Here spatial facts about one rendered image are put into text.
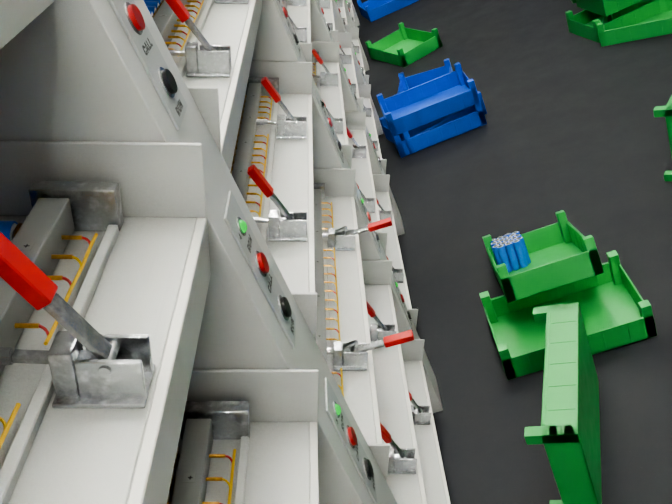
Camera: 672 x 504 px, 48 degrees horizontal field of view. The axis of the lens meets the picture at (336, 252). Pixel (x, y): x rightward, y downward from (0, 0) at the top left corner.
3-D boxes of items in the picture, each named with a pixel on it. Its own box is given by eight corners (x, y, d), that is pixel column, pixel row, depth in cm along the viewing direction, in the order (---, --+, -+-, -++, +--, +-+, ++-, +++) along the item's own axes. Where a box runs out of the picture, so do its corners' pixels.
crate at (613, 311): (621, 278, 166) (615, 249, 162) (657, 336, 149) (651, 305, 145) (488, 320, 171) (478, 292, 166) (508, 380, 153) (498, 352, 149)
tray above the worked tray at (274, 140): (311, 121, 120) (312, 33, 112) (315, 381, 68) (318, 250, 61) (180, 119, 119) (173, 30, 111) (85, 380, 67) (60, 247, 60)
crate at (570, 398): (598, 381, 145) (555, 384, 148) (578, 301, 135) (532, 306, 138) (602, 517, 122) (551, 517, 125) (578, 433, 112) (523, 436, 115)
